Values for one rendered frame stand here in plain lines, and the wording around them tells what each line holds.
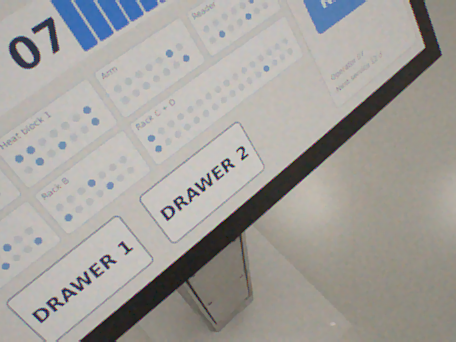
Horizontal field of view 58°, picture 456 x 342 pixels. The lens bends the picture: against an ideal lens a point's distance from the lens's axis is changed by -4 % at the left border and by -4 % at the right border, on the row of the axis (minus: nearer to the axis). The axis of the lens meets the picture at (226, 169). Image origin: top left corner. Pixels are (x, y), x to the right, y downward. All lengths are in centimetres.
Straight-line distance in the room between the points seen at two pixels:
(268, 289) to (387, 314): 35
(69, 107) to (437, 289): 126
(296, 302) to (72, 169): 105
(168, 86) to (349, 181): 121
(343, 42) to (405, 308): 108
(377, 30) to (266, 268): 98
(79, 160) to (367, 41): 26
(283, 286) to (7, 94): 109
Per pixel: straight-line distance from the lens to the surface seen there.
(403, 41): 43
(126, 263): 31
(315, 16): 36
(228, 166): 32
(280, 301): 127
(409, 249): 142
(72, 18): 28
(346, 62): 38
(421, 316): 137
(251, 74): 32
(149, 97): 29
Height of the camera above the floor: 128
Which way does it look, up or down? 61 degrees down
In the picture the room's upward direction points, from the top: 10 degrees counter-clockwise
